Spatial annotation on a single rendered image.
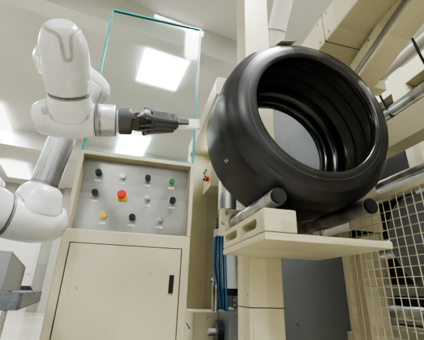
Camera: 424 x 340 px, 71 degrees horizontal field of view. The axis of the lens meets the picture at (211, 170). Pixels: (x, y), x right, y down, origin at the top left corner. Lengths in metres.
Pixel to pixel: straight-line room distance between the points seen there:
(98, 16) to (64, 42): 2.91
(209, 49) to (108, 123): 3.10
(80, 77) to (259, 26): 1.10
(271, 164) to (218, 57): 3.11
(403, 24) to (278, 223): 0.88
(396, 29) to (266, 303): 1.07
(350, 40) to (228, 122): 0.76
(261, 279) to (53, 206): 0.80
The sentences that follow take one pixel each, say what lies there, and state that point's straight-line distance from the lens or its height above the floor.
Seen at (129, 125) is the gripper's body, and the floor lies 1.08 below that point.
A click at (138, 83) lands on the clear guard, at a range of 1.76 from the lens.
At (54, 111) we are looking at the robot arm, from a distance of 0.85.
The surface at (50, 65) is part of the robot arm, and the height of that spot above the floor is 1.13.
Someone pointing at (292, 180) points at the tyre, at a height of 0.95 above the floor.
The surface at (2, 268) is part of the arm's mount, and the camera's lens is 1.04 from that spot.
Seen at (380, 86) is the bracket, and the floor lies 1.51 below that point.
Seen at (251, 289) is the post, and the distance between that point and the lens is 1.11.
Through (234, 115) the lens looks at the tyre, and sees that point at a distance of 0.85.
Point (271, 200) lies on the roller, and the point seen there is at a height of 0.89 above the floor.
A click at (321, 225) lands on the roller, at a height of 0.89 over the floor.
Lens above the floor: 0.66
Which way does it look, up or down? 22 degrees up
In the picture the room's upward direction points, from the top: 2 degrees clockwise
